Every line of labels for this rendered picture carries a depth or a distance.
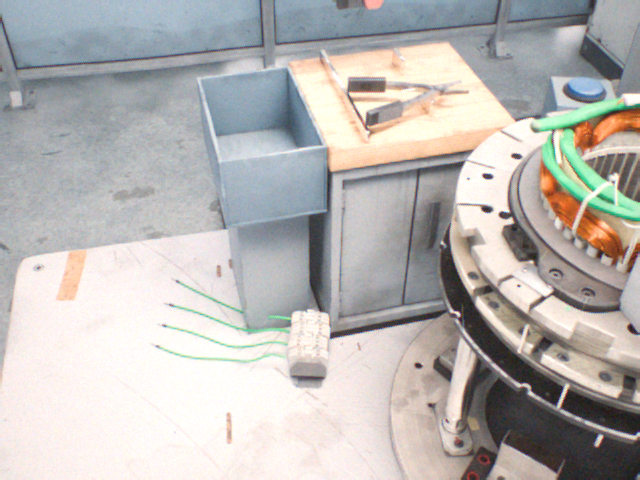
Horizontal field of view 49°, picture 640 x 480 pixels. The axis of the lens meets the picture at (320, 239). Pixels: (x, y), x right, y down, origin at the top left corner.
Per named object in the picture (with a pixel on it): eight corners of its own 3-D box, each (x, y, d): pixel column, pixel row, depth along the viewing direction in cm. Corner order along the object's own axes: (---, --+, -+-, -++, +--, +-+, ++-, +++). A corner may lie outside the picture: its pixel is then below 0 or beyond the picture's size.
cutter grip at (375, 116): (369, 128, 69) (369, 113, 68) (364, 124, 69) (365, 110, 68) (402, 117, 70) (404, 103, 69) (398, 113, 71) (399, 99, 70)
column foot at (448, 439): (459, 401, 78) (460, 397, 78) (473, 454, 73) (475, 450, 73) (433, 403, 78) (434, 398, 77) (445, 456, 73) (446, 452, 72)
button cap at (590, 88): (604, 100, 81) (607, 93, 80) (569, 98, 82) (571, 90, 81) (599, 83, 84) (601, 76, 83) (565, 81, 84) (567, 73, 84)
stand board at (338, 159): (330, 172, 70) (330, 152, 68) (288, 79, 83) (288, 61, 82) (514, 144, 73) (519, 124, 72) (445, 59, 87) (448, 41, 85)
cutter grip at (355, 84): (347, 93, 74) (347, 79, 73) (347, 89, 74) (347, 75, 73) (385, 93, 74) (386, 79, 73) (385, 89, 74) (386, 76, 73)
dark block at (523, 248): (517, 230, 55) (520, 217, 54) (535, 259, 53) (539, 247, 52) (500, 232, 55) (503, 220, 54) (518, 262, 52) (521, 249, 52)
